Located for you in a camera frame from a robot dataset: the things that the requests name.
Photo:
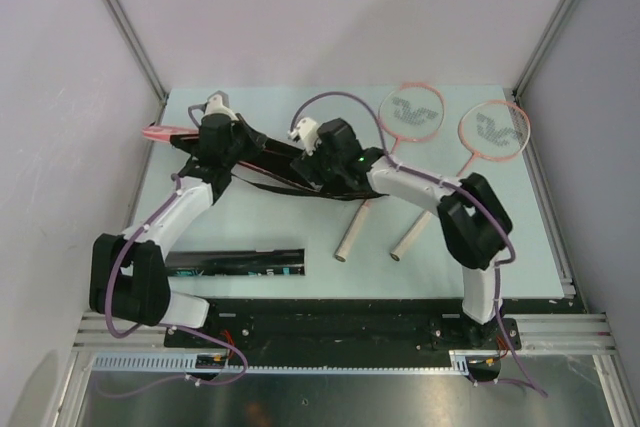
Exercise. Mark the right aluminium frame post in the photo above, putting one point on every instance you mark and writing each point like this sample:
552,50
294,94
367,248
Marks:
556,24

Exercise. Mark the aluminium frame post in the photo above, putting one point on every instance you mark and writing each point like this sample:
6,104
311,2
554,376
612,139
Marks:
556,24
128,33

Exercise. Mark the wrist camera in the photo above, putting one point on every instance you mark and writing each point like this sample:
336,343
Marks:
218,103
305,132

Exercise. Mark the black shuttlecock tube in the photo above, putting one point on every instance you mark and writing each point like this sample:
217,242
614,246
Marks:
282,262

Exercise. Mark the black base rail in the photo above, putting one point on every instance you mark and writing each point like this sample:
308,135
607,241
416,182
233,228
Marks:
353,334

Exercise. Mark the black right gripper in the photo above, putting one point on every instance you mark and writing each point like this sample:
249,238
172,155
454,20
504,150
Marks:
305,165

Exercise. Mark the left aluminium frame post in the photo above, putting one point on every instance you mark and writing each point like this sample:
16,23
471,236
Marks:
128,33

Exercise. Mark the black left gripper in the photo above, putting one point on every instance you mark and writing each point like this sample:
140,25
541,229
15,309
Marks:
255,139

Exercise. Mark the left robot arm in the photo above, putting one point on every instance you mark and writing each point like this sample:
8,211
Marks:
129,279

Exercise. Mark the pink racket bag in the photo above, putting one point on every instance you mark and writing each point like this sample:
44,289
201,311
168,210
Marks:
273,162

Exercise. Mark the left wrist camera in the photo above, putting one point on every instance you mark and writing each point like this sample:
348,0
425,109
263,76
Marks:
218,103

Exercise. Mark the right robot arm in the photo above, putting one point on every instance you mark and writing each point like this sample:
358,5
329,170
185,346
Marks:
474,223

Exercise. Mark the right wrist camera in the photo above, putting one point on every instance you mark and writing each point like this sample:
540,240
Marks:
305,132

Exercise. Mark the pink badminton racket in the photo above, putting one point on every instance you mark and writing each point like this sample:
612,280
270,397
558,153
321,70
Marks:
412,113
495,130

